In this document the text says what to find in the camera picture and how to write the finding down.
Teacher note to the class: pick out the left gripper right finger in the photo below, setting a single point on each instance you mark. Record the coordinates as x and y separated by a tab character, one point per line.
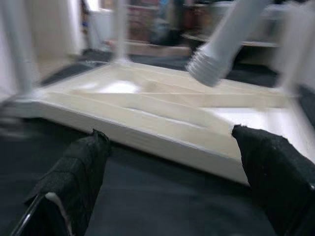
275	167

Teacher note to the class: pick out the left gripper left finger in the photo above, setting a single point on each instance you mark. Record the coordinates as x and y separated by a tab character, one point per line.
73	172

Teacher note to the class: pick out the white plastic children table top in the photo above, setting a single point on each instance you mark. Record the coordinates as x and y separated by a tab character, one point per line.
147	118

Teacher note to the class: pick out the black tablecloth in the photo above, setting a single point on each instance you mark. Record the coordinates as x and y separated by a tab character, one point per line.
147	196

